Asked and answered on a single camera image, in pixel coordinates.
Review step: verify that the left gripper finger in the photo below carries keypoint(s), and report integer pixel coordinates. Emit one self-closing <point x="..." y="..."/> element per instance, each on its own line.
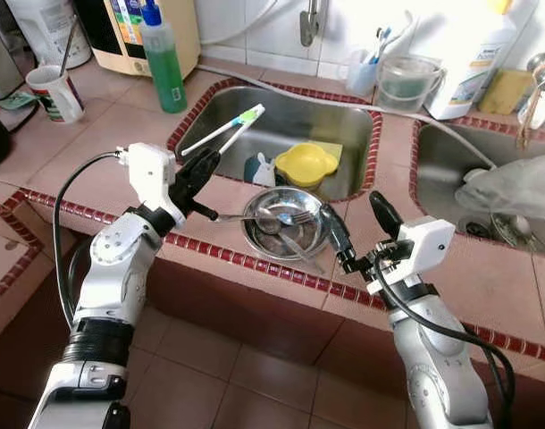
<point x="201" y="181"/>
<point x="201" y="164"/>

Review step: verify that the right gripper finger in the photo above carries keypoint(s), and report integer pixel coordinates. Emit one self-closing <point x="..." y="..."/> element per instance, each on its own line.
<point x="338" y="237"/>
<point x="386" y="217"/>

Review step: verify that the blue bunny mug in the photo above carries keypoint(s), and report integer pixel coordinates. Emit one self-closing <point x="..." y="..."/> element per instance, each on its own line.
<point x="255" y="172"/>

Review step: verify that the stainless steel bowl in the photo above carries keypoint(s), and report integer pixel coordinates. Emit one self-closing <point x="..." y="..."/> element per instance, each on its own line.
<point x="264" y="237"/>

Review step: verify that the yellow plastic bowl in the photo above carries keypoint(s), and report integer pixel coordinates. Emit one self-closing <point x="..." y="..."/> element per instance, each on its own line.
<point x="304" y="163"/>

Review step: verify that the silver left arm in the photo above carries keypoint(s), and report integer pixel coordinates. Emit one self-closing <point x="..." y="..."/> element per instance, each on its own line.
<point x="112" y="286"/>

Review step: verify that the silver right arm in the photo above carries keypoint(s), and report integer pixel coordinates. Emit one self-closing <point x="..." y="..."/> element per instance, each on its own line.
<point x="433" y="357"/>

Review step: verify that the steel sink basin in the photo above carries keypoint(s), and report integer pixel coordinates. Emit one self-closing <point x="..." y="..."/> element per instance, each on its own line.
<point x="281" y="125"/>
<point x="442" y="170"/>

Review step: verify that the yellow-green sponge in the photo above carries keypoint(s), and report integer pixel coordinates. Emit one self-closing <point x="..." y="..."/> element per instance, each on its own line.
<point x="337" y="154"/>

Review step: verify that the green dish soap bottle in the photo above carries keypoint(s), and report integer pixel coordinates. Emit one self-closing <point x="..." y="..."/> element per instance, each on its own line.
<point x="165" y="76"/>

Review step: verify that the dark red cabinet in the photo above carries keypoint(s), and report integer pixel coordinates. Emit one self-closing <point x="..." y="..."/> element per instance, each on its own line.
<point x="237" y="308"/>

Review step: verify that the clear small plastic bucket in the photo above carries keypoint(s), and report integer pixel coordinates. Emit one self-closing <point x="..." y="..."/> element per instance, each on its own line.
<point x="406" y="89"/>

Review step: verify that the beige water ionizer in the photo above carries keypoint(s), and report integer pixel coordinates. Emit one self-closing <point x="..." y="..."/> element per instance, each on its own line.
<point x="179" y="36"/>

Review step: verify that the clear plastic bag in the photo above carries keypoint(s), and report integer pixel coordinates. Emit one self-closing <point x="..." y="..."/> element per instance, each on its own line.
<point x="514" y="188"/>

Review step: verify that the translucent toothbrush cup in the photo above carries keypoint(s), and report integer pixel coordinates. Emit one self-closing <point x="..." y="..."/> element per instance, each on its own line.
<point x="362" y="79"/>

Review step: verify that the round steel plate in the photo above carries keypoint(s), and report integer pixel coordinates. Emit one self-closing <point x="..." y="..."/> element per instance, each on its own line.
<point x="527" y="239"/>

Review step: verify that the white printed mug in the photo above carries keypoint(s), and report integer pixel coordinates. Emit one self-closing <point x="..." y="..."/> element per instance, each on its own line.
<point x="58" y="98"/>

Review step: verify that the blue toothbrush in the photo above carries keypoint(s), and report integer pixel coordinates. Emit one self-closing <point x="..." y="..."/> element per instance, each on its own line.
<point x="381" y="46"/>

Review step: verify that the yellow scouring sponge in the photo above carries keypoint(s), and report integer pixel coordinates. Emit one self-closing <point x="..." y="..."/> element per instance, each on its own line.
<point x="505" y="92"/>

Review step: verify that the white detergent bottle yellow cap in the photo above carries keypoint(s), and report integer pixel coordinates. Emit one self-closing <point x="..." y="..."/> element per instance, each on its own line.
<point x="469" y="63"/>

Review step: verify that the metal stirrer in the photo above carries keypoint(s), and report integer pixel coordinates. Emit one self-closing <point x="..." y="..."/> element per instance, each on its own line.
<point x="67" y="49"/>

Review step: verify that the white toothbrush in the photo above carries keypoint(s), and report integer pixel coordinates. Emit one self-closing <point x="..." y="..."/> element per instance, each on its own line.
<point x="399" y="31"/>

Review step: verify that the large white plastic jug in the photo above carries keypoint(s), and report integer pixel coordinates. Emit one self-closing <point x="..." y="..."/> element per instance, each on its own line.
<point x="49" y="27"/>

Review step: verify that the grey metal appliance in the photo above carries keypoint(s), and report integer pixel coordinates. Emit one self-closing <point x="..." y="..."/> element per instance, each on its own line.
<point x="4" y="54"/>

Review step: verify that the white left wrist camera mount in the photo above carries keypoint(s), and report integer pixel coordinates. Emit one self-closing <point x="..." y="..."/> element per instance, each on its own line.
<point x="152" y="179"/>

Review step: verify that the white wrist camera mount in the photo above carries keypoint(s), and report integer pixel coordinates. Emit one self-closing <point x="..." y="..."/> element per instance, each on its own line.
<point x="152" y="179"/>
<point x="424" y="246"/>

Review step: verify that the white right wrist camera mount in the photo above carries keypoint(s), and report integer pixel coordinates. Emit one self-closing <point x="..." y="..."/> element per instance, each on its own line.
<point x="424" y="246"/>

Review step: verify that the chrome wall tap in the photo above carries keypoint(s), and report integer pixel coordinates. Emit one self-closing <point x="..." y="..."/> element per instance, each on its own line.
<point x="310" y="27"/>

